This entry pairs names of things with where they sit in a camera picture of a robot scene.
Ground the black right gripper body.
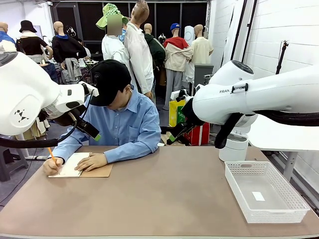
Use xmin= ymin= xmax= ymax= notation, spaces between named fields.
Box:
xmin=173 ymin=121 xmax=197 ymax=139

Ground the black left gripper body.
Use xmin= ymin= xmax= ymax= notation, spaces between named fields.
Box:
xmin=76 ymin=120 xmax=100 ymax=139

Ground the spiral notebook kraft cover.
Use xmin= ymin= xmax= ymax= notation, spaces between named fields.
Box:
xmin=48 ymin=152 xmax=114 ymax=178

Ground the yellow pencil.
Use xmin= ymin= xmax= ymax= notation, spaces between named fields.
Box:
xmin=47 ymin=147 xmax=60 ymax=175

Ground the person's right forearm blue sleeve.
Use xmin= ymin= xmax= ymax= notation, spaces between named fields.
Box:
xmin=52 ymin=134 xmax=88 ymax=164

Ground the person's left forearm blue sleeve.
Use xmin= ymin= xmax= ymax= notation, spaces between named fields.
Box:
xmin=104 ymin=139 xmax=160 ymax=164

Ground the person's left hand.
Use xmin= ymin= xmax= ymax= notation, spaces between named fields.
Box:
xmin=74 ymin=152 xmax=108 ymax=172

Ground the person's right hand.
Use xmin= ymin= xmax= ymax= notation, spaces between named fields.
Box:
xmin=42 ymin=156 xmax=64 ymax=176

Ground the green recycling bag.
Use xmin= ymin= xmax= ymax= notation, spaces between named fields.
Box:
xmin=176 ymin=109 xmax=187 ymax=125

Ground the black stand base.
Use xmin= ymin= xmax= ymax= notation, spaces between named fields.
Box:
xmin=160 ymin=126 xmax=190 ymax=146

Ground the red recycling bag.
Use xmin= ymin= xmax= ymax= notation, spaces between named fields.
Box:
xmin=184 ymin=121 xmax=210 ymax=146

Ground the yellow recycling bag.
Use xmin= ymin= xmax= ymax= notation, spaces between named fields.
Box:
xmin=168 ymin=99 xmax=186 ymax=127

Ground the person's body blue shirt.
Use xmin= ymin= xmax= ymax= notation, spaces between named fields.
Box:
xmin=52 ymin=84 xmax=162 ymax=164

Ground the white lidded trash can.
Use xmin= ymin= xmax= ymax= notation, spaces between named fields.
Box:
xmin=218 ymin=124 xmax=250 ymax=162

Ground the beige cloth bundle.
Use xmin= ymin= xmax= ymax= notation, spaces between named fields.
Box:
xmin=14 ymin=118 xmax=52 ymax=140

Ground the black baseball cap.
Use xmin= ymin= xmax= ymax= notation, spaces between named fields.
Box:
xmin=89 ymin=59 xmax=132 ymax=107

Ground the grey cabinet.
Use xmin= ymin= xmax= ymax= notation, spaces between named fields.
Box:
xmin=193 ymin=64 xmax=214 ymax=88

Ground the white desk leg base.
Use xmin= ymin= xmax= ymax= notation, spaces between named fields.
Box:
xmin=16 ymin=134 xmax=48 ymax=160

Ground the mannequin blue cap red jacket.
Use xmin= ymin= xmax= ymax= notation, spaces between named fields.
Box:
xmin=163 ymin=23 xmax=194 ymax=111

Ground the background person white shirt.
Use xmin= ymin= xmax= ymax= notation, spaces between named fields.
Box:
xmin=76 ymin=37 xmax=92 ymax=60

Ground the grey plastic stool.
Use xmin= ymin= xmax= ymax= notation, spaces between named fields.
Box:
xmin=0 ymin=146 xmax=29 ymax=182

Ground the mannequin cream shirt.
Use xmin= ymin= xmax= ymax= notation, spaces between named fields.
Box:
xmin=190 ymin=24 xmax=214 ymax=80

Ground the mannequin black hoodie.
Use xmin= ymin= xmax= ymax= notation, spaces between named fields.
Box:
xmin=51 ymin=21 xmax=88 ymax=84

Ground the mannequin dark green hoodie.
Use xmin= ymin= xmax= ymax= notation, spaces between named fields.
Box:
xmin=144 ymin=23 xmax=167 ymax=75

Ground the figure green hat white shirt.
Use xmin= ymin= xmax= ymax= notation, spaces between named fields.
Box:
xmin=96 ymin=2 xmax=132 ymax=65

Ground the tall mannequin white shirt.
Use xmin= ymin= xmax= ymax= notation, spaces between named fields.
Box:
xmin=124 ymin=0 xmax=155 ymax=98

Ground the white oval panel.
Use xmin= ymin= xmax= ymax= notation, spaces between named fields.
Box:
xmin=184 ymin=25 xmax=196 ymax=47

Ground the mannequin black bucket hat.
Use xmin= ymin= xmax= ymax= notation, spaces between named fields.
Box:
xmin=16 ymin=19 xmax=53 ymax=63

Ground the large white side table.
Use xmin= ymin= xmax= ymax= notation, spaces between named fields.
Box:
xmin=248 ymin=114 xmax=319 ymax=182

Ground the black tripod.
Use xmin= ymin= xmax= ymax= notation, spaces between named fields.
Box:
xmin=275 ymin=41 xmax=290 ymax=75

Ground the mannequin blue white shirt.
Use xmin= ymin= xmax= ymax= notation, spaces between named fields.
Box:
xmin=0 ymin=21 xmax=17 ymax=53

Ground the white perforated plastic basket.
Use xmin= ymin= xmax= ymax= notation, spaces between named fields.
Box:
xmin=224 ymin=161 xmax=311 ymax=224

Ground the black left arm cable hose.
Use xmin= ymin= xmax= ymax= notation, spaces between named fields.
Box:
xmin=0 ymin=89 xmax=95 ymax=149

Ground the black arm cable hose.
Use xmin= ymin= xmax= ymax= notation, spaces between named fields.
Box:
xmin=214 ymin=110 xmax=319 ymax=149
xmin=0 ymin=89 xmax=95 ymax=149

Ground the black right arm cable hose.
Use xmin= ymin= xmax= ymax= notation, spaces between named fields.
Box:
xmin=214 ymin=110 xmax=319 ymax=149

